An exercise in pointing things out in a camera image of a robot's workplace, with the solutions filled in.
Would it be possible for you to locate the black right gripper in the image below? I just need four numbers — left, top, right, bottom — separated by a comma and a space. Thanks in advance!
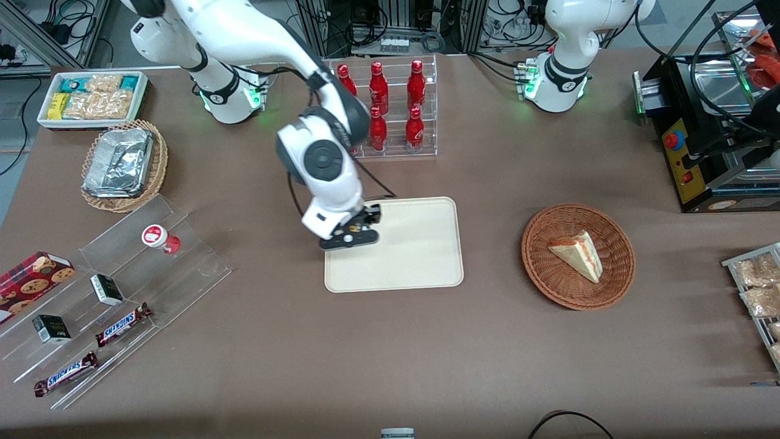
341, 204, 383, 232

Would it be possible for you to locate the cream plastic tray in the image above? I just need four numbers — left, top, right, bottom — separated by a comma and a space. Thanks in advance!
324, 196, 464, 294

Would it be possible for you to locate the red lidded gum bottle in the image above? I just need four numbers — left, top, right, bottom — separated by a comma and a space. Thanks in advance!
141, 224, 182, 255

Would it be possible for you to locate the silver foil tray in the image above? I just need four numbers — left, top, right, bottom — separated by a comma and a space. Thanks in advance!
83, 127, 154, 199

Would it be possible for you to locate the clear acrylic bottle rack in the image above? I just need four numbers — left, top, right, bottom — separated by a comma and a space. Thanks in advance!
328, 55, 438, 160

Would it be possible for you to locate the red cola bottle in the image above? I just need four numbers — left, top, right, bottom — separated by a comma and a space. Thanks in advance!
368, 105, 388, 152
405, 107, 425, 151
407, 59, 427, 112
369, 61, 389, 115
337, 64, 358, 98

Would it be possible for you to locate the round brown wicker basket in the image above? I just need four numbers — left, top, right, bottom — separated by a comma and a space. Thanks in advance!
521, 203, 636, 311

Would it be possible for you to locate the clear acrylic stepped stand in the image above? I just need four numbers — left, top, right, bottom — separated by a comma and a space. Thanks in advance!
0, 194, 232, 410

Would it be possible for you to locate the wrapped triangle sandwich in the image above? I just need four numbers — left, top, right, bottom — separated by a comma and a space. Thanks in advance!
547, 230, 604, 284

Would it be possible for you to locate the light wicker basket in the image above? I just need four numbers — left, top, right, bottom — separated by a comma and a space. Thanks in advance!
81, 120, 169, 213

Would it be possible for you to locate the white snack bin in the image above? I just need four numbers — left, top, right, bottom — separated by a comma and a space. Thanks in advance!
37, 71, 149, 130

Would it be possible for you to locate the Snickers bar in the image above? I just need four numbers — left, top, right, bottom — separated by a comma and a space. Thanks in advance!
34, 351, 99, 398
94, 302, 153, 348

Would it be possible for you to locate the small black box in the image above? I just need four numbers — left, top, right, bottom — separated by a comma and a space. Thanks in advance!
90, 274, 125, 307
32, 314, 72, 345

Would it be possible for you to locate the clear bag of crackers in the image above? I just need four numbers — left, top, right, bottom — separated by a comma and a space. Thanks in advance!
85, 74, 124, 94
64, 90, 135, 120

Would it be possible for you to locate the black machine with yellow panel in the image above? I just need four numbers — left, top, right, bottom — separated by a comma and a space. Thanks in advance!
633, 0, 780, 214

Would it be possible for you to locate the red cookie box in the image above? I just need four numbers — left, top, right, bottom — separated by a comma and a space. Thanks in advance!
0, 251, 77, 321

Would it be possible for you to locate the clear bag of snacks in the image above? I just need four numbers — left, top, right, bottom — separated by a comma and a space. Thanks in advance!
740, 285, 780, 318
733, 253, 780, 287

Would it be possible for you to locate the black cable loop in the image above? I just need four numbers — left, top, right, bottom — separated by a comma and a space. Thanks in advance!
527, 410, 616, 439

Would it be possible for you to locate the grey wire rack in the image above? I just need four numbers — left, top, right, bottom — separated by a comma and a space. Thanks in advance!
722, 243, 780, 373

